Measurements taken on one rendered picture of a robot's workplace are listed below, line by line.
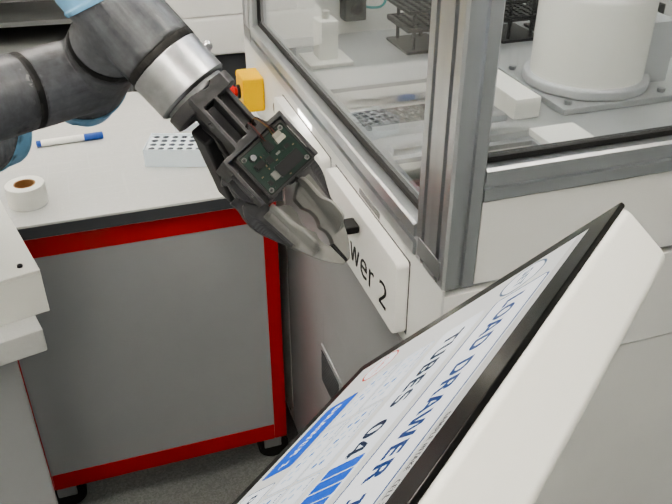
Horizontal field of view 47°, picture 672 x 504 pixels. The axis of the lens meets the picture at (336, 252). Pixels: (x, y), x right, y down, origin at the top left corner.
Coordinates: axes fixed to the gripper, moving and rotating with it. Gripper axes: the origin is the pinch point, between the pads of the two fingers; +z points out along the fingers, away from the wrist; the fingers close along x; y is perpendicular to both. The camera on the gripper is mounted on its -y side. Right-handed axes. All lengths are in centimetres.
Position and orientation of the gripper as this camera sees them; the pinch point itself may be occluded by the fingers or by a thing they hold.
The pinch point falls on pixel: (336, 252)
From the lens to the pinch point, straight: 77.0
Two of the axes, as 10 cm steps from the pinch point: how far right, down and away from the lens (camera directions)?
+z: 6.7, 7.3, 1.4
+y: 2.5, -0.4, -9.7
